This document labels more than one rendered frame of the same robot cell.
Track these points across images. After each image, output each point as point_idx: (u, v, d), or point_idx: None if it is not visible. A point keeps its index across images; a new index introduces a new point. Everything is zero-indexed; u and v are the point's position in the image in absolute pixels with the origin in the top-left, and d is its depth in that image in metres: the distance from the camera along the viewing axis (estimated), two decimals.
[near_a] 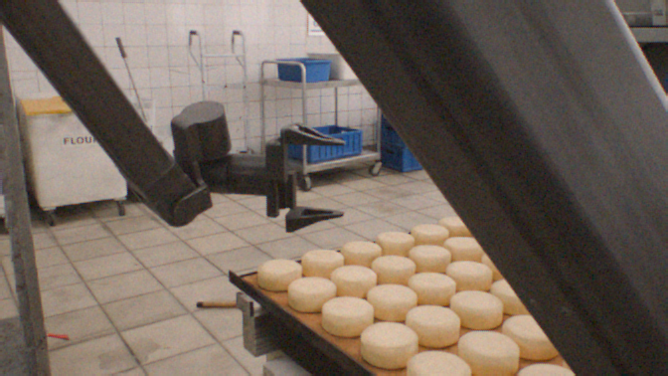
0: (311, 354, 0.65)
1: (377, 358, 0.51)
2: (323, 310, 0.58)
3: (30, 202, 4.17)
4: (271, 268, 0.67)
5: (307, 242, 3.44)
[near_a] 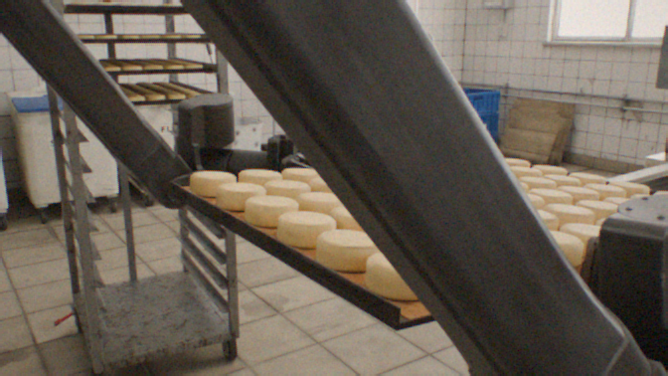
0: None
1: (290, 236, 0.49)
2: (247, 202, 0.56)
3: (118, 186, 4.55)
4: (205, 175, 0.66)
5: None
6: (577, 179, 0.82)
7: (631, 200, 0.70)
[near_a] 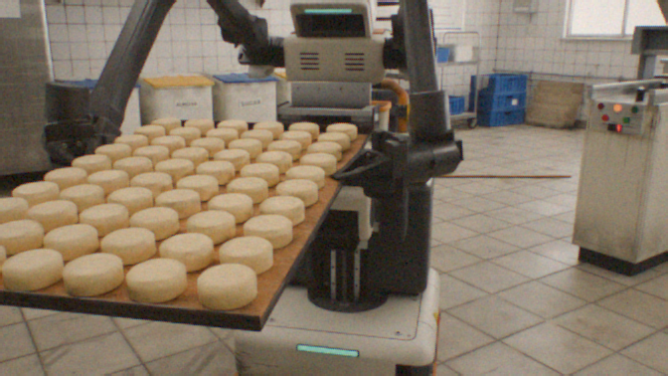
0: (603, 98, 2.90)
1: None
2: (277, 123, 1.02)
3: None
4: (344, 125, 0.99)
5: None
6: (106, 242, 0.58)
7: (46, 211, 0.66)
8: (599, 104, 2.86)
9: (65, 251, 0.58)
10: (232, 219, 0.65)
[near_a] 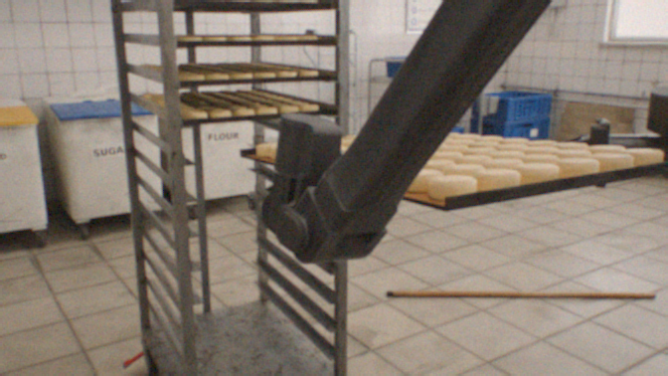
0: None
1: (597, 170, 0.72)
2: (544, 170, 0.68)
3: None
4: (455, 180, 0.64)
5: (450, 235, 3.52)
6: (348, 139, 1.12)
7: None
8: None
9: None
10: None
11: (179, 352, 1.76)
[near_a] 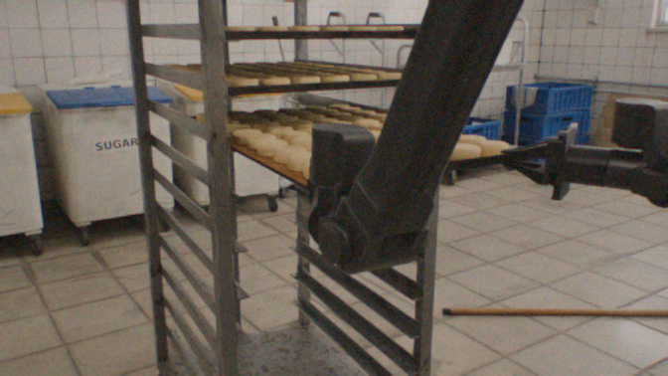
0: None
1: None
2: None
3: None
4: None
5: (501, 240, 3.11)
6: (277, 112, 1.28)
7: (336, 112, 1.28)
8: None
9: None
10: (252, 125, 1.17)
11: None
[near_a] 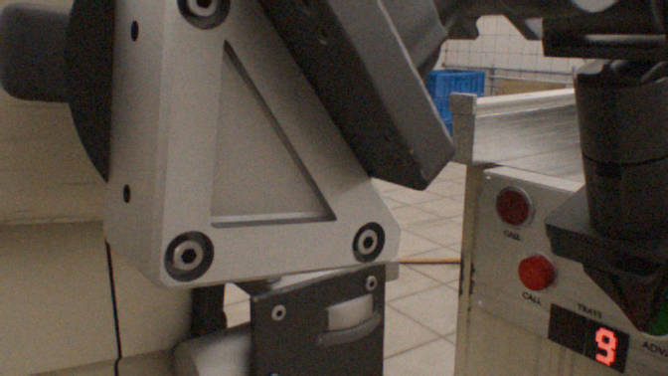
0: (533, 165, 0.58)
1: None
2: None
3: None
4: None
5: None
6: None
7: None
8: (508, 202, 0.54)
9: None
10: None
11: None
